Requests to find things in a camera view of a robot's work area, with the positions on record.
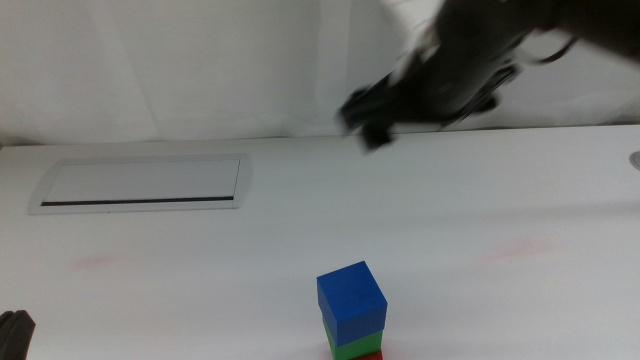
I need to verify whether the blue cube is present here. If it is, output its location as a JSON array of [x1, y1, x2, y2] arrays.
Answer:
[[316, 260, 389, 348]]

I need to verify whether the green cube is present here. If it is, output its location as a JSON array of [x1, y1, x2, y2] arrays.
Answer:
[[322, 317, 385, 360]]

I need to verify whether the red cube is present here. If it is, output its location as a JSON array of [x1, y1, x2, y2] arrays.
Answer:
[[332, 349, 385, 360]]

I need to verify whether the white fabric backdrop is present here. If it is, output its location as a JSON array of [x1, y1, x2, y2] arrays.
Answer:
[[0, 0, 640, 146]]

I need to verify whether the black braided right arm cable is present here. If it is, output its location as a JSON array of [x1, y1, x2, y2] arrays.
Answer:
[[537, 37, 576, 65]]

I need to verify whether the white table cable hatch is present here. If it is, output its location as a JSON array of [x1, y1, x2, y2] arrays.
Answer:
[[28, 153, 254, 216]]

